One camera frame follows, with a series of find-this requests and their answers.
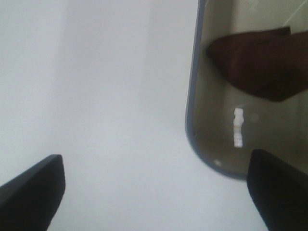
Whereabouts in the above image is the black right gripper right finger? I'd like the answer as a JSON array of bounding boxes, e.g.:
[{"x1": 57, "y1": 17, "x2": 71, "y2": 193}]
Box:
[{"x1": 246, "y1": 150, "x2": 308, "y2": 231}]

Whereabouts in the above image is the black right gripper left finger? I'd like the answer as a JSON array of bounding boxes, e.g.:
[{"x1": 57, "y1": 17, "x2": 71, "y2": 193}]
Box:
[{"x1": 0, "y1": 154, "x2": 65, "y2": 231}]

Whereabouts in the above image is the brown towel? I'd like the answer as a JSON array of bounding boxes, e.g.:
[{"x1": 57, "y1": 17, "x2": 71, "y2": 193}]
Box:
[{"x1": 205, "y1": 26, "x2": 308, "y2": 102}]

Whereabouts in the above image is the beige basket with grey rim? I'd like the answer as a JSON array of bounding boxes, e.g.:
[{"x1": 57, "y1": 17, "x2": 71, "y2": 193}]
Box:
[{"x1": 186, "y1": 0, "x2": 308, "y2": 180}]

